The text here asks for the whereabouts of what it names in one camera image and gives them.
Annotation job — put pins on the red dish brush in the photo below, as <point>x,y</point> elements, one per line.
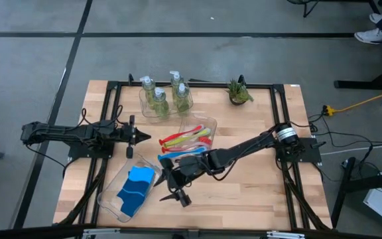
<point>177,136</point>

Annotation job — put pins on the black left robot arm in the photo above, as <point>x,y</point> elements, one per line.
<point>71,132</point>

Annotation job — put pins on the clear plastic bin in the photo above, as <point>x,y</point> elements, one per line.
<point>191,123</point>
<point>146,116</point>
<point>111,202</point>

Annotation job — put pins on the black rig crossbar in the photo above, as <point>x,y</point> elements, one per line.
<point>28,232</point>

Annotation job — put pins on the person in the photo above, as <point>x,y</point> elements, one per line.
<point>371,36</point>

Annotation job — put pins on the blue dish brush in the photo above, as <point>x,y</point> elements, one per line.
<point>184,153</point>

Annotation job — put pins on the black chair base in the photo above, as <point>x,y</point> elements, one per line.
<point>305,10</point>

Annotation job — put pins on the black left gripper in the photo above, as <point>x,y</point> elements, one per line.
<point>128,136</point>

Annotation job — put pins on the clear green soap pump bottle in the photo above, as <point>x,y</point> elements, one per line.
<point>160,98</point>
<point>182,96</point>
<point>148,87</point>
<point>176,81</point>

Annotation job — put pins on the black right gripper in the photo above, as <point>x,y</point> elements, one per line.
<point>191,167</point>

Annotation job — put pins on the silver metal bracket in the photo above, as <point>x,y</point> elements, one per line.
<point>285,235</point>
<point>101,232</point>

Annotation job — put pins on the yellow-green dish brush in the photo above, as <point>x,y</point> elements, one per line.
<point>187,138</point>

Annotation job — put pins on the black table leg frame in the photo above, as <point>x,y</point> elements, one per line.
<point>376,180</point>

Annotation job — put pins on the dark office desk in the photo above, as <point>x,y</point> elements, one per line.
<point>360,84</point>

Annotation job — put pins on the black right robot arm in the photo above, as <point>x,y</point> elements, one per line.
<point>244,147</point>

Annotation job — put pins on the black metal table frame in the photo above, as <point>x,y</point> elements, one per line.
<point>211,85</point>

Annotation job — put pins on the potted succulent plant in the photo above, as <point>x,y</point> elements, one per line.
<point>239,96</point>

